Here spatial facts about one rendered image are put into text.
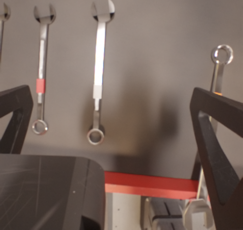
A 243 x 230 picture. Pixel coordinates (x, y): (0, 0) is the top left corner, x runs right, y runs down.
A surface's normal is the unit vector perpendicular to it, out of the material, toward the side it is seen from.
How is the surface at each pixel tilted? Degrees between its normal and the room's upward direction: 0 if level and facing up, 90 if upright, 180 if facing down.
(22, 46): 0
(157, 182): 90
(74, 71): 0
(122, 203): 0
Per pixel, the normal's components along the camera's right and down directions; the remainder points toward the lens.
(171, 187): 0.12, -0.99
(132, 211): 0.01, 0.13
